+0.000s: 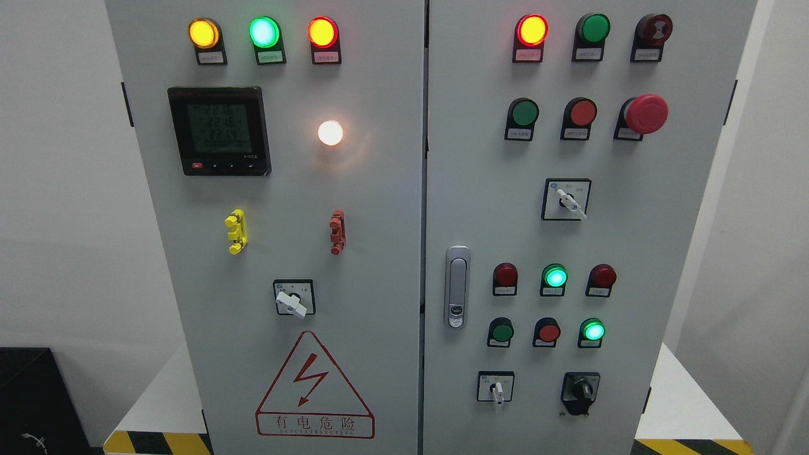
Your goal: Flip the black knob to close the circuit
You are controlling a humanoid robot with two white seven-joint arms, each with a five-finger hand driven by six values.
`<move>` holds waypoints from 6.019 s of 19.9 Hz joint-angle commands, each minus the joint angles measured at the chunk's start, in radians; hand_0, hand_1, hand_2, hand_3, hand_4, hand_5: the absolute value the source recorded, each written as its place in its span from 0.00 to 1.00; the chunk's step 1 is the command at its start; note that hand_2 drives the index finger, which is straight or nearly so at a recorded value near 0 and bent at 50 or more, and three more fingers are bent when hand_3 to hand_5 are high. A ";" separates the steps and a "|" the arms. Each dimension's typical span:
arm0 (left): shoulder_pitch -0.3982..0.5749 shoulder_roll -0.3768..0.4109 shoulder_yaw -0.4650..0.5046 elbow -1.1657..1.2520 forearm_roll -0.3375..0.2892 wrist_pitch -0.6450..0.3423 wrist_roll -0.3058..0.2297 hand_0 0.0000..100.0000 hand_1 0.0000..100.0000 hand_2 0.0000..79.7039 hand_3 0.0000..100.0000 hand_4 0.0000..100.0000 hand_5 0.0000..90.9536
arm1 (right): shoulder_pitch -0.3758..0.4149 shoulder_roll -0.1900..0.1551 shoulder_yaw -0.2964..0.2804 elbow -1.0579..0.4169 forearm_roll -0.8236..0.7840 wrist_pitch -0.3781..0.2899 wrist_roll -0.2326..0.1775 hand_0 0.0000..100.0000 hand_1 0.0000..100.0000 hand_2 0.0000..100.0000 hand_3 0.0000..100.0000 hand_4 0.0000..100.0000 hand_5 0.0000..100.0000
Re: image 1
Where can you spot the silver door lock handle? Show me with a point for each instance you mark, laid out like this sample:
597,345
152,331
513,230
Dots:
456,284

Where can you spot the grey cabinet door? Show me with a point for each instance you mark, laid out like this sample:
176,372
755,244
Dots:
486,193
368,296

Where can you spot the green lamp top right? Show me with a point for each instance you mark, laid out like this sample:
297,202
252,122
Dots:
591,32

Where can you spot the red electric hazard warning sticker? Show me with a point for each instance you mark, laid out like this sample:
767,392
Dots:
311,397

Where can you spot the grey right cabinet door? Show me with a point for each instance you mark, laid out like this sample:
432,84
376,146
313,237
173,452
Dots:
486,193

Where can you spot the white selector switch lower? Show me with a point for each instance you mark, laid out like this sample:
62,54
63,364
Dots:
495,387

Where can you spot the grey left cabinet door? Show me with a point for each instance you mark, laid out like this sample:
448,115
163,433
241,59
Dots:
368,296

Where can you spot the dark red lamp left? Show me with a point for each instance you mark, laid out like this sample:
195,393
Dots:
505,279

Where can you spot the white selector switch upper right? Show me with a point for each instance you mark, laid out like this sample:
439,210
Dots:
565,199

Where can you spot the green push button lower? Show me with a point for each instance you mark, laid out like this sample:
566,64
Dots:
500,333

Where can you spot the black box lower left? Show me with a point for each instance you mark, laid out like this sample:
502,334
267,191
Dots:
37,413

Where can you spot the red lit lamp door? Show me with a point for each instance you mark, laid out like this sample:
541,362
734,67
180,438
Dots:
324,37
529,35

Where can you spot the white lit indicator lamp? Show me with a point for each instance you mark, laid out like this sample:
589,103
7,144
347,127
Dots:
330,133

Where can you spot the red lamp right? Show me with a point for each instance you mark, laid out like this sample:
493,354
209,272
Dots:
601,280

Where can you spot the dark red buzzer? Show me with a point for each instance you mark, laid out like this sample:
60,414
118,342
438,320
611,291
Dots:
651,33

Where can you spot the red push button lower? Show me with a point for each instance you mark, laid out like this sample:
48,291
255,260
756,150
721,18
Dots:
546,333

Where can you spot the black rotary knob switch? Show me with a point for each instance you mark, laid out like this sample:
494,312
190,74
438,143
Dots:
579,392

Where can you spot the white selector switch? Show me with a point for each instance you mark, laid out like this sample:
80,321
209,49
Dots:
495,387
565,199

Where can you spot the yellow terminal connector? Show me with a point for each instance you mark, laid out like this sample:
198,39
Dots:
235,222

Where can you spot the red lit lamp left door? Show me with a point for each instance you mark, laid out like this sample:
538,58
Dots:
324,37

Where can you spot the green lamp lower right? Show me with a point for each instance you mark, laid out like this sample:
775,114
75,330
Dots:
591,333

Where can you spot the green push button upper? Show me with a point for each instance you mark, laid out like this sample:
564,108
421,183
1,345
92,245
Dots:
521,119

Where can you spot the red push button upper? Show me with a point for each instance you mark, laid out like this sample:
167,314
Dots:
578,117

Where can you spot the white selector switch left door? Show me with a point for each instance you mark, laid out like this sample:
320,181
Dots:
295,297

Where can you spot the green lit lamp middle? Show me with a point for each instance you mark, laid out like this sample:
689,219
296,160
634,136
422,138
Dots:
554,279

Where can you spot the black digital power meter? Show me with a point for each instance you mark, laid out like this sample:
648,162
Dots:
220,131

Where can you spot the green lit indicator lamp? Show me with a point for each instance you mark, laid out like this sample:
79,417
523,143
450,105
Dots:
267,41

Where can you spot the red emergency stop mushroom button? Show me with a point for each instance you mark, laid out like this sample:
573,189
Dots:
640,115

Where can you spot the red lit lamp right door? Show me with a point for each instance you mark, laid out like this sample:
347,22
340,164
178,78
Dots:
529,35

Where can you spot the red push button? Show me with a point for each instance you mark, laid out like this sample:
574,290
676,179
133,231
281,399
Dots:
546,333
578,117

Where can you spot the green push button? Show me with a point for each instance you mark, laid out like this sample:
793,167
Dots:
500,333
521,119

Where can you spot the yellow indicator lamp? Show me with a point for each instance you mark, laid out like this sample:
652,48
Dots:
207,40

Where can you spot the white platform with hazard stripes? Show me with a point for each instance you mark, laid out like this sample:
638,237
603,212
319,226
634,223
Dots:
679,417

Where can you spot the red terminal connector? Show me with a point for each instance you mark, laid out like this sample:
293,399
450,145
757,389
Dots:
337,224

